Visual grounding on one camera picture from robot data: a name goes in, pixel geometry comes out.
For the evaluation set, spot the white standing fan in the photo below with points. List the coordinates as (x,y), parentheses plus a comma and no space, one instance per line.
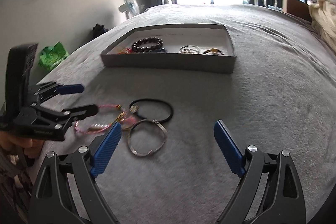
(130,8)

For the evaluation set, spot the grey bed cover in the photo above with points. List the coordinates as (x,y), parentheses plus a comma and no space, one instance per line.
(281,95)

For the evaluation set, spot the pearl hair clip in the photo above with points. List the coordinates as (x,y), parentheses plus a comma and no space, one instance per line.
(98,128)

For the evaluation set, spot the green plastic bag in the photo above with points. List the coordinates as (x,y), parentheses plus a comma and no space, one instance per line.
(51,57)

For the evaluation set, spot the left hand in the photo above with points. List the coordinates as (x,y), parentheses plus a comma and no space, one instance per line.
(32,148)

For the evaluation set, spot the beige blanket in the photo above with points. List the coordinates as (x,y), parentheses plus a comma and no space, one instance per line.
(323,14)

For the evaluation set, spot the grey jewelry tray box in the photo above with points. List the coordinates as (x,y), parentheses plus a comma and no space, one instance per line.
(217,49)

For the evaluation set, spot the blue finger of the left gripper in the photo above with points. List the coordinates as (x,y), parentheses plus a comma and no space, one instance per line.
(70,89)
(82,112)

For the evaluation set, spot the black bag on floor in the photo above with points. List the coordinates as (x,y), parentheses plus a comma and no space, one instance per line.
(98,30)

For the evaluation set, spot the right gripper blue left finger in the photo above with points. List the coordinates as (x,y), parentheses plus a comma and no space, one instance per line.
(52,201)

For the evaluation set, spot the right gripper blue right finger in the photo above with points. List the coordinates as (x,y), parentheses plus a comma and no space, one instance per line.
(282,200)

